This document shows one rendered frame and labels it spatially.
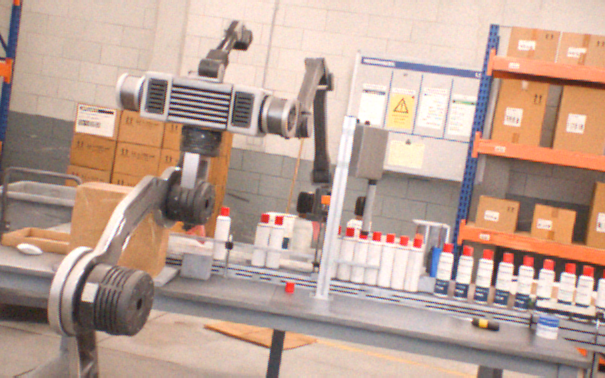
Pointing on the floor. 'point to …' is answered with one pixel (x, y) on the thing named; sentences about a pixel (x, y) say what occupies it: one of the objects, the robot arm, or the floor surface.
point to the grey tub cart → (25, 210)
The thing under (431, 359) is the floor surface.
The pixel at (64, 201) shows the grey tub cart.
